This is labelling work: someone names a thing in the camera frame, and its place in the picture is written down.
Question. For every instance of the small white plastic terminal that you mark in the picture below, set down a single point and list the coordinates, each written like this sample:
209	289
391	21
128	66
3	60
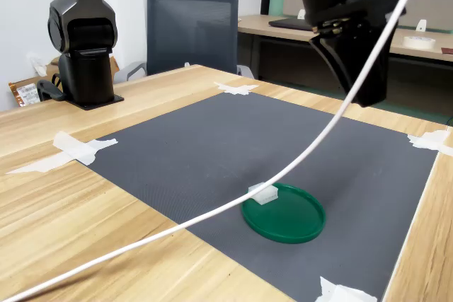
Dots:
266	196

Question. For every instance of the round green lid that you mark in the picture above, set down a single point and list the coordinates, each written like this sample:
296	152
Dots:
290	217

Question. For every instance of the grey partition panel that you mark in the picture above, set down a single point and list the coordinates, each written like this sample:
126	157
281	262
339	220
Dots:
435	5

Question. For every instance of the white tape roll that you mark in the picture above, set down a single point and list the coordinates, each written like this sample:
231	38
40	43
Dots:
418	43

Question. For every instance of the brown flat pad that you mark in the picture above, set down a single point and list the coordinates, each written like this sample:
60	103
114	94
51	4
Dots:
447	51

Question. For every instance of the white tape piece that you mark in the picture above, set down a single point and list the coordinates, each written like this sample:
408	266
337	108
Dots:
336	293
235	89
81	151
428	141

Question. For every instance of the black closed laptop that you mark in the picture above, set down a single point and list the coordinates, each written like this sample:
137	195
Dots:
286	23

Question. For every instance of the pale wooden desk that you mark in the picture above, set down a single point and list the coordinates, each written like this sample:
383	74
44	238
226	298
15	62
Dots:
276	29

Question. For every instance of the dark grey office chair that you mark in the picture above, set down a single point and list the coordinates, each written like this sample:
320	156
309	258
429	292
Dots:
193	33

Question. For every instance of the dark grey mat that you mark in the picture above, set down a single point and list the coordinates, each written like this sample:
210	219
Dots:
198	146

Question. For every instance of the black table clamp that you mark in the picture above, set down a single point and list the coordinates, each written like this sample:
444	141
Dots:
46	89

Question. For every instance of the brown labelled package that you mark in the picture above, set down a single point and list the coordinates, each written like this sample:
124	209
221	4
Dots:
23	95

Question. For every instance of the small white bracket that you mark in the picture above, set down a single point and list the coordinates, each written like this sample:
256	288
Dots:
421	25
301	14

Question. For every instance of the white wall plug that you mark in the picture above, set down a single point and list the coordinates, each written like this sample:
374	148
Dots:
37	65

